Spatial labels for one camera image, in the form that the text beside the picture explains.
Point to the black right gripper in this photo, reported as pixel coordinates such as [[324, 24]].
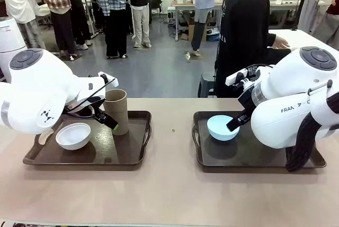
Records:
[[247, 102]]

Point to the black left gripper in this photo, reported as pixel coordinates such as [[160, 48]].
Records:
[[90, 104]]

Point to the tall tan cup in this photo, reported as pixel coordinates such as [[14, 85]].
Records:
[[119, 108]]

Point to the light blue bowl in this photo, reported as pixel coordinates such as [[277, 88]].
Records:
[[217, 129]]

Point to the person's left forearm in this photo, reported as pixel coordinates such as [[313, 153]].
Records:
[[271, 41]]

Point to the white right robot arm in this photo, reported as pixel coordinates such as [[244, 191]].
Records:
[[291, 100]]

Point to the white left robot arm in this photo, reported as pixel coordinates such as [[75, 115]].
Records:
[[31, 97]]

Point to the dark brown serving tray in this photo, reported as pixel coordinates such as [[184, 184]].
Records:
[[124, 147], [251, 155]]

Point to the person's left hand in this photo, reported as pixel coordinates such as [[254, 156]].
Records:
[[281, 43]]

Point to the white bowl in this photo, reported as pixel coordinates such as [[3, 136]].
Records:
[[72, 138]]

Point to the grey plastic stool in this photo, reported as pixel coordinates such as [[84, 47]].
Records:
[[206, 86]]

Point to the person in black hoodie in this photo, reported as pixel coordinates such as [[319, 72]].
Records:
[[243, 26]]

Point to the cardboard box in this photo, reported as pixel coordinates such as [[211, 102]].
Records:
[[188, 32]]

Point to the white side table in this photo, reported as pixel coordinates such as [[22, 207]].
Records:
[[304, 39]]

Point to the person in beige trousers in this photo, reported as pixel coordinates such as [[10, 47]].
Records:
[[141, 12]]

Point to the background work table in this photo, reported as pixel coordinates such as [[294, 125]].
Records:
[[185, 4]]

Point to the black office chair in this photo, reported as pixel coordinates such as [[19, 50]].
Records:
[[156, 0]]

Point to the black stand pole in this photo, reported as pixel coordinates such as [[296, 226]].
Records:
[[300, 2]]

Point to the person in grey skirt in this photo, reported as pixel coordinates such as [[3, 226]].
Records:
[[311, 7]]

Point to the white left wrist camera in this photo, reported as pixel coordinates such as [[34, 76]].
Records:
[[106, 76]]

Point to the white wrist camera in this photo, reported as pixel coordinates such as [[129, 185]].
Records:
[[106, 76], [235, 76]]

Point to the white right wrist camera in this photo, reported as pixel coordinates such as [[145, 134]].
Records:
[[235, 76]]

